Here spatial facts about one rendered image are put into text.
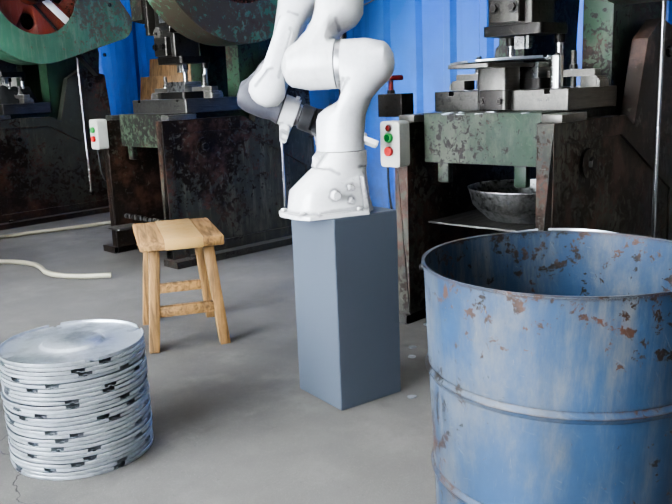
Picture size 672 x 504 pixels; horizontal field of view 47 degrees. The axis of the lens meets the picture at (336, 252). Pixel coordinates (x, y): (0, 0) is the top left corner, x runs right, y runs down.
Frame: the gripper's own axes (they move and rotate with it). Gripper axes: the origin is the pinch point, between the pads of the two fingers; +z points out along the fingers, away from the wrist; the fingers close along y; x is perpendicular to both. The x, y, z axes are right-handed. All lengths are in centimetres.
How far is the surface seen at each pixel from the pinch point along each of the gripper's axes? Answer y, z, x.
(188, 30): 47, -73, 90
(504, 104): 20.6, 33.0, -11.4
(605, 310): -52, 21, -126
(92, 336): -76, -46, -43
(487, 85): 25.2, 27.2, -8.9
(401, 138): 4.9, 9.9, 1.5
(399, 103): 17.5, 7.0, 8.2
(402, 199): -9.3, 17.7, 12.4
